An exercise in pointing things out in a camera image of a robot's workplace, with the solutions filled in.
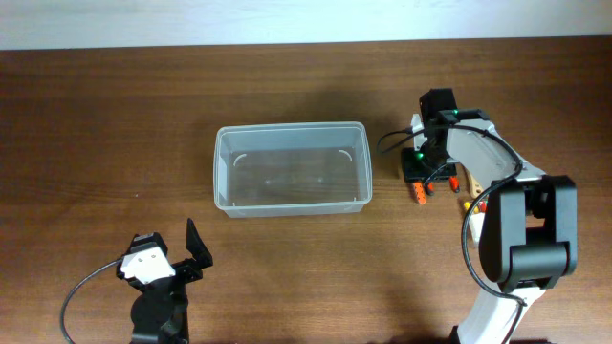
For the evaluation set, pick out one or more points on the clear plastic container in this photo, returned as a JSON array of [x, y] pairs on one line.
[[292, 169]]

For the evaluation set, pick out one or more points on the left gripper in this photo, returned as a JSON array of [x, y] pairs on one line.
[[192, 270]]

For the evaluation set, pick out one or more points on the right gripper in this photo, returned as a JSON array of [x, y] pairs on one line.
[[413, 173]]

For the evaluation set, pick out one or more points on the orange scraper wooden handle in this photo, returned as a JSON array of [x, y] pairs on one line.
[[476, 188]]

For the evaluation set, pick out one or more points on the small red-handled cutters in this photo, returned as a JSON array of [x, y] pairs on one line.
[[452, 181]]

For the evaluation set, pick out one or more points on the clear case of screwdrivers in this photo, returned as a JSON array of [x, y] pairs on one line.
[[476, 223]]

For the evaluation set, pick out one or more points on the orange socket bit rail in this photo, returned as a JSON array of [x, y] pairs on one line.
[[419, 193]]

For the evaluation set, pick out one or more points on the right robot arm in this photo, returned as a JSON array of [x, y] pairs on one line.
[[519, 236]]

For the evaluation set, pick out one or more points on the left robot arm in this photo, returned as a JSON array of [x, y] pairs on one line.
[[159, 315]]

